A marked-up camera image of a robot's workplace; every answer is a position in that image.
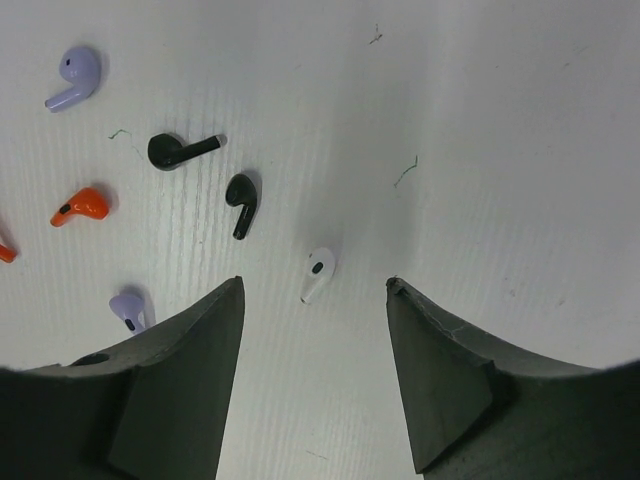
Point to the lilac earbud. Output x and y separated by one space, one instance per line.
130 309
80 66

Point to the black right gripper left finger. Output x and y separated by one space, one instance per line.
153 406

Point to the black earbud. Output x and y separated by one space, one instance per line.
241 191
167 152

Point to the orange earbud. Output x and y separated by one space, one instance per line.
8 254
88 202

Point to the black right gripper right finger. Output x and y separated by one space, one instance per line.
478 407

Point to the white earbud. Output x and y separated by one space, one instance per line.
320 268

